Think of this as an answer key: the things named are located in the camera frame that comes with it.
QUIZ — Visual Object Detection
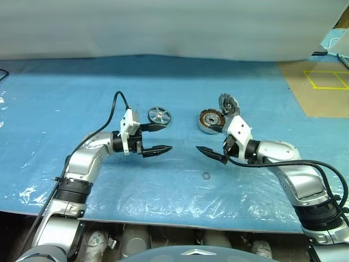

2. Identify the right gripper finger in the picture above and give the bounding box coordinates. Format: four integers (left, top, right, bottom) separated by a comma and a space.
208, 123, 226, 135
195, 146, 228, 164

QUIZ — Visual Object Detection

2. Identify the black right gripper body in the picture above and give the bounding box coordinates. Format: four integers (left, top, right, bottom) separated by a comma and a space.
223, 134, 240, 162

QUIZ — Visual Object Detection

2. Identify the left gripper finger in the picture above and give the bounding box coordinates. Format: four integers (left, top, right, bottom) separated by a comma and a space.
141, 145, 174, 159
140, 123, 168, 134

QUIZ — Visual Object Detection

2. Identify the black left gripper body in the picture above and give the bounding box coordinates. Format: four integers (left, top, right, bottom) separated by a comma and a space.
127, 124, 145, 158

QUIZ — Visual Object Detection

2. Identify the motor stator with copper windings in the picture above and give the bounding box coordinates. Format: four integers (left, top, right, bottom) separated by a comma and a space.
196, 108, 227, 135

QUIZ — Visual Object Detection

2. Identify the silver spoked motor cover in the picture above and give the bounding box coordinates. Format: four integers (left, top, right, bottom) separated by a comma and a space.
148, 106, 172, 127

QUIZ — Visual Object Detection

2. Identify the toothed silver rotor disc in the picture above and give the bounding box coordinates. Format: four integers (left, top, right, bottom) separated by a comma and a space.
217, 92, 240, 115

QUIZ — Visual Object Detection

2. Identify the blue table mat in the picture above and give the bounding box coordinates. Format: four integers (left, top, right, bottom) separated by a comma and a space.
0, 54, 318, 234

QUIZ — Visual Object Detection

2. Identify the grey rounded shape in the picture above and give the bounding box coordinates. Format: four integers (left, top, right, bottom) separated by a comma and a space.
250, 240, 273, 259
121, 225, 151, 259
81, 229, 110, 262
203, 231, 232, 249

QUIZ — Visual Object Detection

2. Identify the brown cardboard sheet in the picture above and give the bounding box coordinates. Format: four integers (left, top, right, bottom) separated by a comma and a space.
276, 54, 349, 118

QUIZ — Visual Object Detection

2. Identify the white foam sheet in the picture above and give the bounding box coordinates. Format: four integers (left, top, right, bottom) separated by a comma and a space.
0, 0, 349, 65

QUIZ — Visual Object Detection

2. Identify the grey robot torso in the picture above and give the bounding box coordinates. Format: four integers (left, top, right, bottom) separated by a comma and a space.
117, 244, 281, 262

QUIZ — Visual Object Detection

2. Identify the blue board with white line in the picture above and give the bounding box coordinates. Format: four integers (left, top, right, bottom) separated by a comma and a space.
318, 27, 345, 55

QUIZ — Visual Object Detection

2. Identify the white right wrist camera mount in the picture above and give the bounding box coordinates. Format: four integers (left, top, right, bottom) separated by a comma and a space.
222, 115, 253, 160

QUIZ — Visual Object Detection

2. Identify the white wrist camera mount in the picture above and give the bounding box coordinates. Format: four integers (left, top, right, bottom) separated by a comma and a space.
222, 115, 253, 160
118, 108, 142, 156

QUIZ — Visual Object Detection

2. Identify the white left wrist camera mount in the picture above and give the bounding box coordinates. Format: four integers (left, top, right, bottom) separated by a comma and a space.
118, 108, 142, 156

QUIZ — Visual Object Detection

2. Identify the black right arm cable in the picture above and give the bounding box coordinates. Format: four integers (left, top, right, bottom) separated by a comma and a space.
226, 155, 349, 216

